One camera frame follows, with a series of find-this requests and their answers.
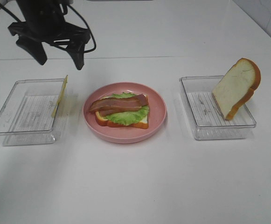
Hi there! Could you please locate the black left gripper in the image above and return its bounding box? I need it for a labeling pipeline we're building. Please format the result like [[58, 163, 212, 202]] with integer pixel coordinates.
[[7, 0, 90, 70]]

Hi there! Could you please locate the pale pink bacon strip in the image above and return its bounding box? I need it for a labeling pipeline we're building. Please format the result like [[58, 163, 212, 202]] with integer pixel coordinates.
[[89, 98, 142, 112]]

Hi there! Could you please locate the green lettuce leaf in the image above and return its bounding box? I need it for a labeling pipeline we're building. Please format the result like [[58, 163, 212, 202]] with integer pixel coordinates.
[[96, 92, 150, 126]]

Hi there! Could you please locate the dark brown bacon strip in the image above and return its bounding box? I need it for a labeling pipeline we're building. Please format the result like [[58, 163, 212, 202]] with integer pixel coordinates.
[[98, 94, 148, 116]]

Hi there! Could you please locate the white bread slice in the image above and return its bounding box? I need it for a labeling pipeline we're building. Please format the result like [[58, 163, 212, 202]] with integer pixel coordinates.
[[95, 111, 149, 129]]

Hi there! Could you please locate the yellow cheese slice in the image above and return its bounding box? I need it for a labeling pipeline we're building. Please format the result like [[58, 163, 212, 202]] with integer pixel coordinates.
[[51, 75, 68, 118]]

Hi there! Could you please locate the clear left plastic tray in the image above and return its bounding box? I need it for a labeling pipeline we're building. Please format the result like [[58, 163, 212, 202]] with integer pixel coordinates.
[[0, 78, 66, 146]]

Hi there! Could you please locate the clear plastic tray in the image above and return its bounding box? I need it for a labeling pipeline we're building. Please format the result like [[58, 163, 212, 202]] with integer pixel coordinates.
[[0, 78, 66, 146], [179, 76, 257, 140]]

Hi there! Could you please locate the pink round plate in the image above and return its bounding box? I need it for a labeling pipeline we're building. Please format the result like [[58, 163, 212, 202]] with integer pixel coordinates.
[[83, 82, 167, 144]]

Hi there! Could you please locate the clear right plastic tray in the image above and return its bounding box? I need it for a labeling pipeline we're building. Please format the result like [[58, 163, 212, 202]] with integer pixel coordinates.
[[179, 76, 257, 140]]

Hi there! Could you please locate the upright bread slice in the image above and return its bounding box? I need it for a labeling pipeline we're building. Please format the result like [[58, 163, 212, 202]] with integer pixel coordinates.
[[212, 58, 261, 120]]

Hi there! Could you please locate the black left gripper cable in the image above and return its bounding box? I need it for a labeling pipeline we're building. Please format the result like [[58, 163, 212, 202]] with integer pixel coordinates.
[[0, 0, 97, 54]]

